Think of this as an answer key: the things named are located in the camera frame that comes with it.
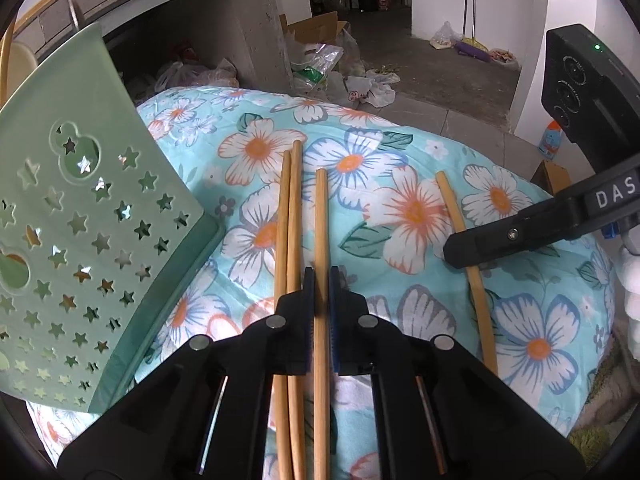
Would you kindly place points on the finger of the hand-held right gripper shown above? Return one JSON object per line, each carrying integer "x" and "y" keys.
{"x": 500, "y": 240}

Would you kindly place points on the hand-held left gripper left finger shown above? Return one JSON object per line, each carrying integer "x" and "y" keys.
{"x": 309, "y": 305}

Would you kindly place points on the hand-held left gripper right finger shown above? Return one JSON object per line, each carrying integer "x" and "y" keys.
{"x": 334, "y": 310}

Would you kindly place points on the green star-cutout plastic basket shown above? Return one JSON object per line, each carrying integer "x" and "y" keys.
{"x": 100, "y": 210}

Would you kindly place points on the person's right hand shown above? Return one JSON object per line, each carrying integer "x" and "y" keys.
{"x": 632, "y": 300}

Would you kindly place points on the blue bottle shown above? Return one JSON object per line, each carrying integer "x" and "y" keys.
{"x": 550, "y": 137}

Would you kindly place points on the small brown cardboard box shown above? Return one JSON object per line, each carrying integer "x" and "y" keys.
{"x": 550, "y": 177}

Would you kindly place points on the floral blue blanket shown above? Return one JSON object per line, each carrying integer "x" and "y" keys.
{"x": 415, "y": 200}

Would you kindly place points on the broom with purple dustpan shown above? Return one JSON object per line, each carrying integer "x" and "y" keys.
{"x": 470, "y": 45}

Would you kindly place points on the yellowish tied plastic bag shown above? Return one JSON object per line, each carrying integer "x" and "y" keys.
{"x": 442, "y": 36}

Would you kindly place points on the white plastic bag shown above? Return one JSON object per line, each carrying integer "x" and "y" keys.
{"x": 372, "y": 89}

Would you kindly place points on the green shaggy rug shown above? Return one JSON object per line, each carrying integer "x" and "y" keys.
{"x": 595, "y": 442}

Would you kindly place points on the clear plastic bag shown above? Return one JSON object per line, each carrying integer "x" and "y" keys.
{"x": 315, "y": 67}

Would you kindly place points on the plastic bags under shelf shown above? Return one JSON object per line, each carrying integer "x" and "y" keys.
{"x": 195, "y": 74}

